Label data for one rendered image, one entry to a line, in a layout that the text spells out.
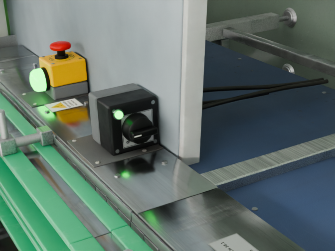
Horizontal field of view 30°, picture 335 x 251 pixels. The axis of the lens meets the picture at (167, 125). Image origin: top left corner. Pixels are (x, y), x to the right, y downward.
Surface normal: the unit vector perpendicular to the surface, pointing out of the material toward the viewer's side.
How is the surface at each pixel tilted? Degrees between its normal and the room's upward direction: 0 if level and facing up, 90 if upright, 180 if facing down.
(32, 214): 90
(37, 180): 90
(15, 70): 90
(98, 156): 90
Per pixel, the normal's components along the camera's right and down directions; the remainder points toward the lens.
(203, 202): -0.04, -0.92
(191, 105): 0.49, 0.43
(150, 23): -0.87, 0.22
